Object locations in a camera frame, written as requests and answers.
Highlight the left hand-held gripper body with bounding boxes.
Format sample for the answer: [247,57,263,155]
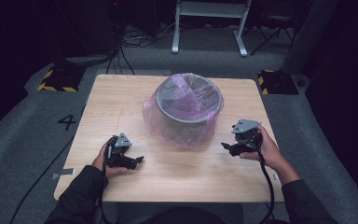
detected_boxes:
[104,132,132,168]

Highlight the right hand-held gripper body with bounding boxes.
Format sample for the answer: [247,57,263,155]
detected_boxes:
[230,119,264,154]

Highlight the pink plastic bag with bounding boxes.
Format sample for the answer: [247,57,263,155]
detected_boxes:
[142,72,226,149]

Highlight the round plastic trash bin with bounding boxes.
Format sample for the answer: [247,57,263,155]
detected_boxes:
[154,74,226,146]

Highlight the person's left hand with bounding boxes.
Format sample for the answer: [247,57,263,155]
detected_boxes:
[91,143,129,179]

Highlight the person's right hand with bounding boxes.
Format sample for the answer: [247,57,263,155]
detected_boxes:
[239,124,282,171]

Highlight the person's dark clothing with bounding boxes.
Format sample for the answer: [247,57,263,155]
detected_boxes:
[115,202,244,224]

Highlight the black tripod legs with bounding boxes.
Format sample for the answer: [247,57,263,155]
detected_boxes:
[249,13,296,57]

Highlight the grey column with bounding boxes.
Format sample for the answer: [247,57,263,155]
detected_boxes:
[280,0,340,76]

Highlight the dark equipment tower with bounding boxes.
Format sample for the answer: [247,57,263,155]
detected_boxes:
[54,0,124,68]

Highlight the right hand-held gripper cable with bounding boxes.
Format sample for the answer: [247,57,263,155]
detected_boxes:
[255,148,277,224]

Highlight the yellow black striped base plate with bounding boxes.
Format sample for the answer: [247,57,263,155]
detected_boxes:
[36,64,87,93]
[257,68,300,96]

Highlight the long black floor cable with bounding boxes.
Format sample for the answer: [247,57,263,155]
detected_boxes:
[8,133,77,224]

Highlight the black floor cable bundle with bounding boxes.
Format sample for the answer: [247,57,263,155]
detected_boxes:
[120,22,176,49]

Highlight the white metal desk frame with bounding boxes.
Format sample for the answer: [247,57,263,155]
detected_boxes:
[171,0,253,58]

